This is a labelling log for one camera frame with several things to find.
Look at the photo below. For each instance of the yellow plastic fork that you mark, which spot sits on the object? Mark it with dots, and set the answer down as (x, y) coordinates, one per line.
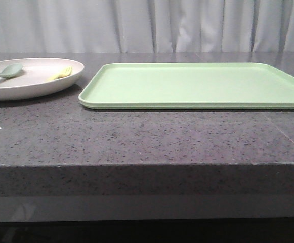
(63, 73)

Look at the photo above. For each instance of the beige round plate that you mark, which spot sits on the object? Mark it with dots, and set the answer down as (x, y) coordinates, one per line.
(33, 80)

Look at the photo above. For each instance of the light green plastic tray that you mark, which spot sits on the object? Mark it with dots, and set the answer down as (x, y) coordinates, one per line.
(189, 86)

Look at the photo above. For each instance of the teal plastic spoon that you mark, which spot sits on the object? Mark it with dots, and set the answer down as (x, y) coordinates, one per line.
(11, 71)

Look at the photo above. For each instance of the white curtain backdrop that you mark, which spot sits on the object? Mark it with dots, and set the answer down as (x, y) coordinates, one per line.
(146, 26)

